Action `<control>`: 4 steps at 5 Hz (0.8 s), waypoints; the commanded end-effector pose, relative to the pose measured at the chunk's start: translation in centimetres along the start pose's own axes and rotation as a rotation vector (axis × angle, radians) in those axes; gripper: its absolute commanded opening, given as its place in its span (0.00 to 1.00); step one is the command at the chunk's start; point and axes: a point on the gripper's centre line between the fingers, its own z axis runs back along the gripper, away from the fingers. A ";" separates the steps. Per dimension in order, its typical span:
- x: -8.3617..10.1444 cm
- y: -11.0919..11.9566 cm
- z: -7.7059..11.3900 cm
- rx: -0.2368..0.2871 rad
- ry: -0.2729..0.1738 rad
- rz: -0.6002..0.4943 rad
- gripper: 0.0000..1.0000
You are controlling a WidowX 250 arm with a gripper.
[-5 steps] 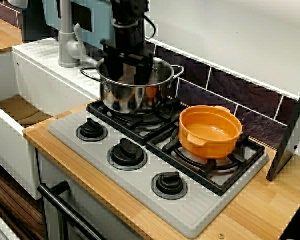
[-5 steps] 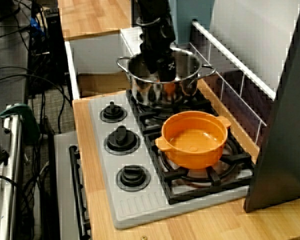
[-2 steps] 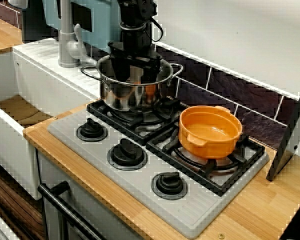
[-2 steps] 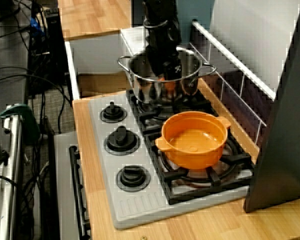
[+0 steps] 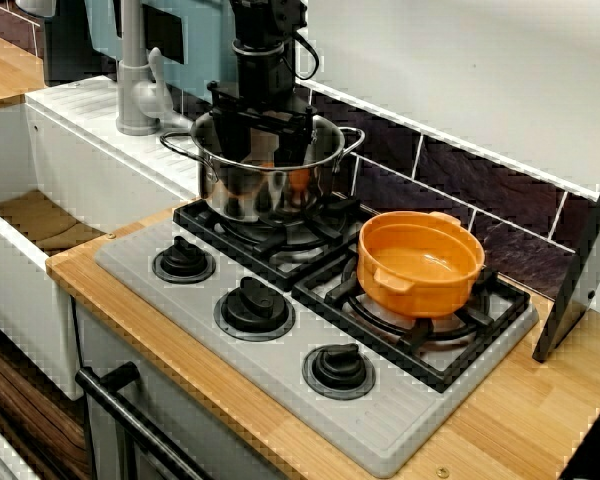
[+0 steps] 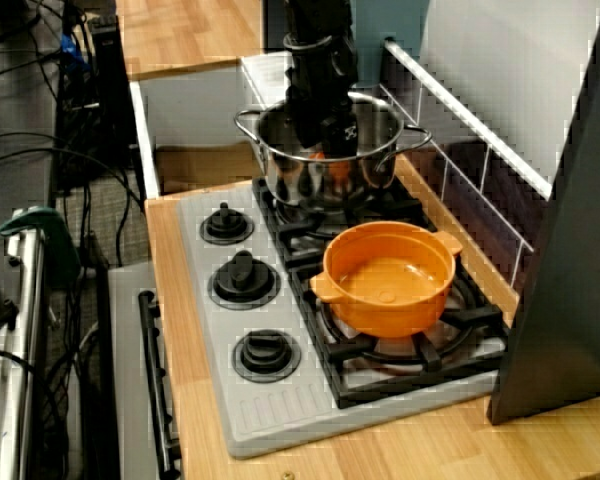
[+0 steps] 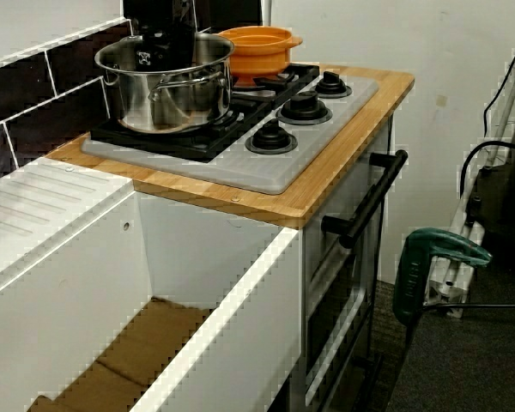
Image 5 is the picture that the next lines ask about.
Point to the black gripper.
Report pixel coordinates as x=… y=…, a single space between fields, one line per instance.
x=265 y=80

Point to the stainless steel pot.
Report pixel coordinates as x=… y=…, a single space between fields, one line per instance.
x=250 y=195

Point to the orange plastic pot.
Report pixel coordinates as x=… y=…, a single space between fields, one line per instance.
x=405 y=295

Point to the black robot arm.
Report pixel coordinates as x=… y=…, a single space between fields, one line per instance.
x=265 y=20

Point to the small orange object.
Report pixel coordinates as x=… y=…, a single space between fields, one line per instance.
x=267 y=164

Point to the black burner grate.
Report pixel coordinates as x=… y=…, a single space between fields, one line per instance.
x=192 y=218
x=419 y=334

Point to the black rectangular plate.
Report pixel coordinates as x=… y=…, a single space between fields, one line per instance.
x=165 y=37

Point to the black stove knob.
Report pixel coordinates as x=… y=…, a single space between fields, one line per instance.
x=337 y=370
x=255 y=307
x=182 y=260

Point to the grey toy faucet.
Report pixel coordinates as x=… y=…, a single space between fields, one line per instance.
x=130 y=75

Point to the white sink basin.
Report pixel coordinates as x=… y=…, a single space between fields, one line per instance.
x=80 y=165

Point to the grey stove top plate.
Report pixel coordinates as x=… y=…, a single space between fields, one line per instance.
x=260 y=360

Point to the white rounded object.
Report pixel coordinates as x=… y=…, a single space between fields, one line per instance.
x=35 y=6

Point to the white toy oven door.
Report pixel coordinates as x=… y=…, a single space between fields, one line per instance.
x=190 y=415

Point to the dark grey side panel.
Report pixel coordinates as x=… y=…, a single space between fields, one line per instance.
x=580 y=275

